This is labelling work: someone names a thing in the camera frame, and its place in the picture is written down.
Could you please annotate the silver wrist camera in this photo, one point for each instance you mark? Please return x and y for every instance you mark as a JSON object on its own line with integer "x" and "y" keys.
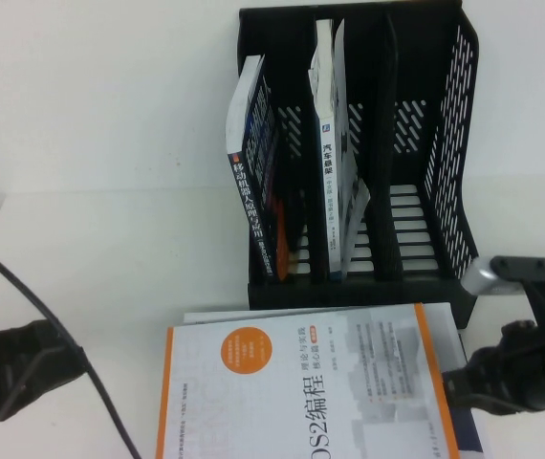
{"x": 480, "y": 279}

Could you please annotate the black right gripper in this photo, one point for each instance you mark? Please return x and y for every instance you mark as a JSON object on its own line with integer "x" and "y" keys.
{"x": 526, "y": 378}

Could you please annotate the white orange ROS2 book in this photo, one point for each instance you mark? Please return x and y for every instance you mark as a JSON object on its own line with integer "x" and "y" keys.
{"x": 301, "y": 382}

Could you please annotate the black mesh plastic book stand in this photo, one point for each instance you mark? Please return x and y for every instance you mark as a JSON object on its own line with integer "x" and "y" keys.
{"x": 301, "y": 296}

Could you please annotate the magazine with man in suit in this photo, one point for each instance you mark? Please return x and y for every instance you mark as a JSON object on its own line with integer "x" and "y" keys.
{"x": 466, "y": 430}

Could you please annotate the white car suspension book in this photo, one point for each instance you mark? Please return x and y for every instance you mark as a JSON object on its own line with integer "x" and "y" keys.
{"x": 330, "y": 191}

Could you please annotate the dark blue mobile robot book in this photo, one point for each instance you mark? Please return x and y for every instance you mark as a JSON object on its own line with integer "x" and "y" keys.
{"x": 246, "y": 201}

